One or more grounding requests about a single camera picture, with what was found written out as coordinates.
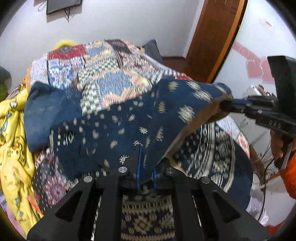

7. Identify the navy patterned hooded jacket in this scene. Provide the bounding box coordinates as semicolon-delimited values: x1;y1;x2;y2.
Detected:
50;76;252;240

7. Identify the person's right hand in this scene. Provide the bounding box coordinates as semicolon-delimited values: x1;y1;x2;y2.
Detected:
270;130;284;160

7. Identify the wooden wardrobe with door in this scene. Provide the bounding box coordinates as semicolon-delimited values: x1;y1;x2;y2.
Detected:
186;0;247;83

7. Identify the grey bag on floor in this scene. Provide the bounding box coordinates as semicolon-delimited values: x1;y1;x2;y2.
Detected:
142;39;163;64

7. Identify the patchwork patterned bedspread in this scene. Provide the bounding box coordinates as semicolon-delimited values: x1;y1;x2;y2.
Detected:
30;39;251;209

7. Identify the blue denim garment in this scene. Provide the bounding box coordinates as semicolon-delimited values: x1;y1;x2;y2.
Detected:
24;82;82;152

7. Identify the yellow cartoon fleece blanket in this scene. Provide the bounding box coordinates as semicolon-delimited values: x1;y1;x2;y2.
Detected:
1;89;41;235

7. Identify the green cloth covered stand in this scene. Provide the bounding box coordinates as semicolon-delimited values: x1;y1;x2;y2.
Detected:
0;66;11;101

